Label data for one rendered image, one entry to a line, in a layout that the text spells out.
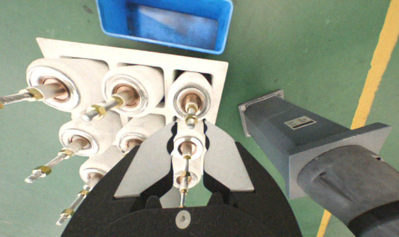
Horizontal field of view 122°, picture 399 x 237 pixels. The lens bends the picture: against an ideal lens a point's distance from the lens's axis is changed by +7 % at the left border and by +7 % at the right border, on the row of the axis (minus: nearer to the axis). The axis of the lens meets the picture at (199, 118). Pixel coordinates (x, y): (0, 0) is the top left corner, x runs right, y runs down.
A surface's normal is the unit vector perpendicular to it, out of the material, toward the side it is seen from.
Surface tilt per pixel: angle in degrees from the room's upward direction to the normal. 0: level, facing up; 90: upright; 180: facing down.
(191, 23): 0
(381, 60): 0
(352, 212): 88
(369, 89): 0
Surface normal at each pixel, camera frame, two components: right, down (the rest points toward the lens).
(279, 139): -0.92, -0.33
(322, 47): 0.04, 0.46
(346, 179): -0.76, -0.35
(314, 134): -0.36, -0.82
